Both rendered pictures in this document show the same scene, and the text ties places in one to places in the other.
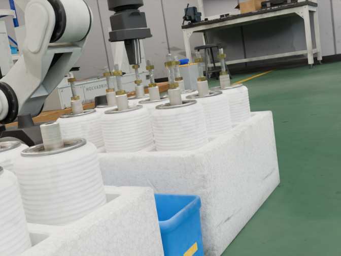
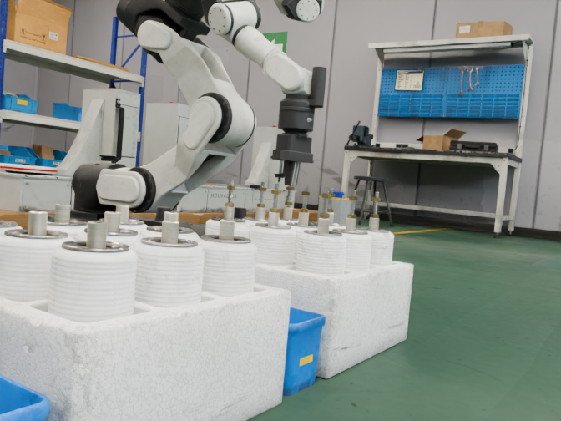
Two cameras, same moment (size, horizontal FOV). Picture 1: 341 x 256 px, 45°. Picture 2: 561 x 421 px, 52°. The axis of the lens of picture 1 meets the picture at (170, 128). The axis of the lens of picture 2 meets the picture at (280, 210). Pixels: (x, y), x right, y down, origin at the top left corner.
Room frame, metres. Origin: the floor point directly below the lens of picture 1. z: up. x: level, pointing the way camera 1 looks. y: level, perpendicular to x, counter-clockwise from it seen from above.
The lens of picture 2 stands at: (-0.38, 0.03, 0.35)
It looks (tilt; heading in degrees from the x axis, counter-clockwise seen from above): 3 degrees down; 2
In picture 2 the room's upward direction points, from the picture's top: 5 degrees clockwise
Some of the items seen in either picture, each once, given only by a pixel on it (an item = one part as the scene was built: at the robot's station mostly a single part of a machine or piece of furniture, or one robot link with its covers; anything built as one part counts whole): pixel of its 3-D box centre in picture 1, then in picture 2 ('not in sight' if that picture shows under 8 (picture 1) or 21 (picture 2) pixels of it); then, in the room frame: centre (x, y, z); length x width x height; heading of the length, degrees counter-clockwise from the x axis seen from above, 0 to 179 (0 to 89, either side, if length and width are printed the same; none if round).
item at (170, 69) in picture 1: (171, 75); (325, 206); (0.74, -0.02, 0.30); 0.01 x 0.01 x 0.08
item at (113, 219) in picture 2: not in sight; (112, 223); (0.44, 0.30, 0.26); 0.02 x 0.02 x 0.03
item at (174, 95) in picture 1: (175, 98); (323, 226); (0.74, -0.02, 0.26); 0.02 x 0.02 x 0.03
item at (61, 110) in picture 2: not in sight; (78, 114); (6.07, 2.65, 0.89); 0.50 x 0.38 x 0.21; 59
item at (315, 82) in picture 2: not in sight; (305, 91); (1.06, 0.05, 0.57); 0.11 x 0.11 x 0.11; 64
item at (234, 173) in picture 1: (166, 171); (296, 296); (0.90, 0.02, 0.09); 0.39 x 0.39 x 0.18; 59
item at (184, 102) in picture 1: (176, 105); (323, 233); (0.74, -0.02, 0.25); 0.08 x 0.08 x 0.01
